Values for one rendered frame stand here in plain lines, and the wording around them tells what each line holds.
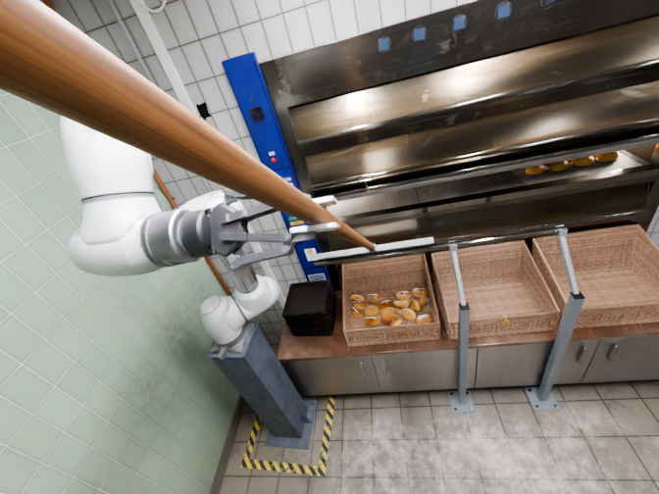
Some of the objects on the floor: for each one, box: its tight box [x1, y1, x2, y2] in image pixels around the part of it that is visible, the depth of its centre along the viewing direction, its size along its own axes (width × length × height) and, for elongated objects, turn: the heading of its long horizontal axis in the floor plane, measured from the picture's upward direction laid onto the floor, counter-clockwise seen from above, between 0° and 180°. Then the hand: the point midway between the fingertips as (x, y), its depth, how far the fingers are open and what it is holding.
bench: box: [277, 253, 659, 397], centre depth 206 cm, size 56×242×58 cm, turn 103°
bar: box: [314, 225, 585, 413], centre depth 175 cm, size 31×127×118 cm, turn 103°
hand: (314, 216), depth 44 cm, fingers closed on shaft, 3 cm apart
